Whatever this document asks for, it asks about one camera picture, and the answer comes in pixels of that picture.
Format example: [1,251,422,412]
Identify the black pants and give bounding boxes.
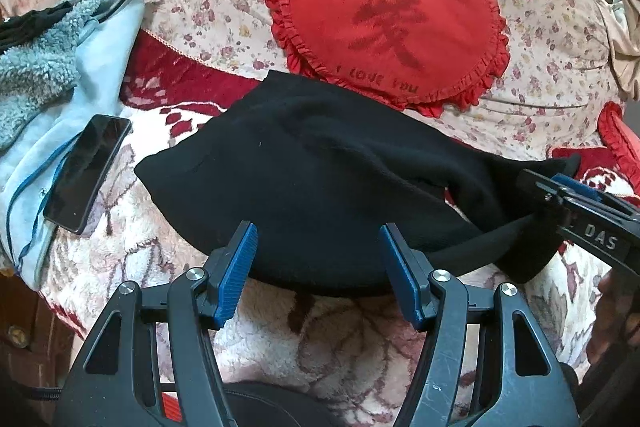
[134,72,561,298]

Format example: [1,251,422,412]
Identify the right hand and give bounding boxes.
[586,270,639,365]

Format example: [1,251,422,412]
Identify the red white floral blanket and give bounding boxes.
[40,31,639,426]

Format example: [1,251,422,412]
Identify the black smartphone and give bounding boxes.
[43,115,131,234]

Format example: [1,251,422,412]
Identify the red heart-shaped pillow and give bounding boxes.
[265,0,510,117]

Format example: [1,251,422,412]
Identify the light blue fleece jacket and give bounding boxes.
[1,0,144,289]

